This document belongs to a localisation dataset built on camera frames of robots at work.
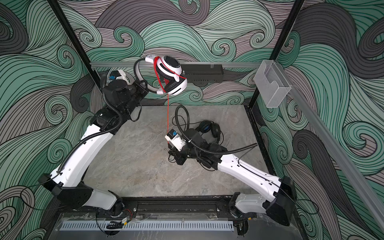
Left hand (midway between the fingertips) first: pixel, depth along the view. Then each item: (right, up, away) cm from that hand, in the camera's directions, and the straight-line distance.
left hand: (148, 78), depth 63 cm
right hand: (+9, -33, +5) cm, 35 cm away
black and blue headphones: (+30, -22, +35) cm, 51 cm away
